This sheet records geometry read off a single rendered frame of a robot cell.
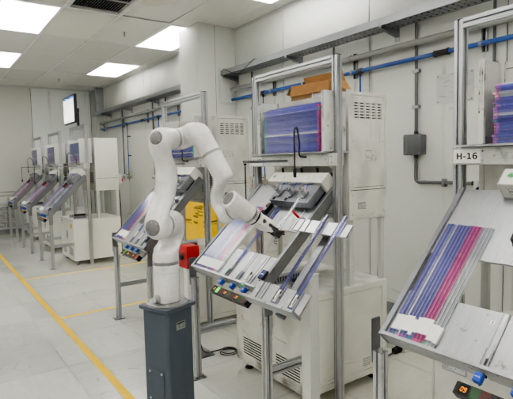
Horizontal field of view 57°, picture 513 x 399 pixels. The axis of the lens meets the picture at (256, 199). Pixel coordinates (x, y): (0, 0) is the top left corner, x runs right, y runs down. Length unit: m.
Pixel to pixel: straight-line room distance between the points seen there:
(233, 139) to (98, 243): 3.49
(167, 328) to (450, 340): 1.17
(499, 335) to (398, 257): 2.63
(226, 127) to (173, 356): 2.17
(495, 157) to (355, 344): 1.41
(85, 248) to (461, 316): 5.74
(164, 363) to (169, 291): 0.32
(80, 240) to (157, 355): 4.68
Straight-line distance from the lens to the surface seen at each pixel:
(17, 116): 10.83
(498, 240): 1.88
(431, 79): 4.00
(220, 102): 5.90
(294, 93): 3.28
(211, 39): 5.99
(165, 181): 2.12
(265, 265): 2.45
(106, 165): 6.87
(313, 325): 2.24
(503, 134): 1.97
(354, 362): 2.95
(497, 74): 2.15
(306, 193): 2.59
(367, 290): 2.90
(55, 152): 8.17
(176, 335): 2.24
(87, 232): 6.85
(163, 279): 2.18
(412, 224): 4.09
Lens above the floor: 1.34
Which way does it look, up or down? 5 degrees down
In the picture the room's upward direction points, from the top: 1 degrees counter-clockwise
